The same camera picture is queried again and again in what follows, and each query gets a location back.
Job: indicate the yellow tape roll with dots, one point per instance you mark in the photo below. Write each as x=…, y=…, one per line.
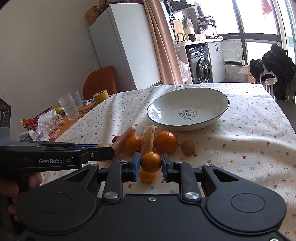
x=101, y=96

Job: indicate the brown longan fruit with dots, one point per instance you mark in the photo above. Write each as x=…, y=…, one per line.
x=188, y=147

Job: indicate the red basket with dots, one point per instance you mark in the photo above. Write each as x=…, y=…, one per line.
x=32, y=124

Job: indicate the black clothes on chair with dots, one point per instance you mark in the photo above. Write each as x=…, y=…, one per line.
x=277, y=69

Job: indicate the large orange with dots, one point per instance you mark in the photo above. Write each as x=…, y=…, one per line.
x=165, y=142

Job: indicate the grey washing machine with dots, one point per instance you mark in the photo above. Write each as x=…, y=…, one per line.
x=199, y=63

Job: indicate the medium orange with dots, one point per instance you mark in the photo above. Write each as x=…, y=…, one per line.
x=133, y=144

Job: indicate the floral white tablecloth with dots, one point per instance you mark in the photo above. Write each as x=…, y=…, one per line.
x=252, y=139

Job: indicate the small mandarin orange below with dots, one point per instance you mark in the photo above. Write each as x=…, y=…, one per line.
x=147, y=177

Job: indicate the pink curtain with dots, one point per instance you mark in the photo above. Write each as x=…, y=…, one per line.
x=163, y=43

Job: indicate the peeled pomelo segment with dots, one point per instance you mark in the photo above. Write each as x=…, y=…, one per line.
x=118, y=145
x=147, y=145

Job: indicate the clear drinking glass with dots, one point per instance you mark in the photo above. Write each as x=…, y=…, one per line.
x=68, y=105

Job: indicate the person's left hand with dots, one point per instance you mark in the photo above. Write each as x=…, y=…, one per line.
x=11, y=189

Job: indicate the small red fruit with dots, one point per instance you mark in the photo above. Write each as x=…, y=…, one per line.
x=115, y=138

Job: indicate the white bowl with dark rim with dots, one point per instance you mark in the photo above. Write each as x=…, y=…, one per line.
x=188, y=109

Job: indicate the black kitchen shelf rack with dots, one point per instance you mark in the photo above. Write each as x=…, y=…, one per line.
x=208, y=27

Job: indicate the crumpled plastic wrap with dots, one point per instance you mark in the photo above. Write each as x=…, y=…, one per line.
x=48, y=126

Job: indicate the white refrigerator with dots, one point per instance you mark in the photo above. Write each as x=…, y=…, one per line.
x=122, y=39

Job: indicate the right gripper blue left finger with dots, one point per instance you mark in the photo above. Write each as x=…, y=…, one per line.
x=134, y=167

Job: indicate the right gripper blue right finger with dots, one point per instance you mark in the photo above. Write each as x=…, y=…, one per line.
x=167, y=168

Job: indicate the white kitchen cabinet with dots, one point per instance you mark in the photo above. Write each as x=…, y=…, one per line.
x=217, y=62

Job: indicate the orange chair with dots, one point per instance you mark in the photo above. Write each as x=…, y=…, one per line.
x=100, y=80

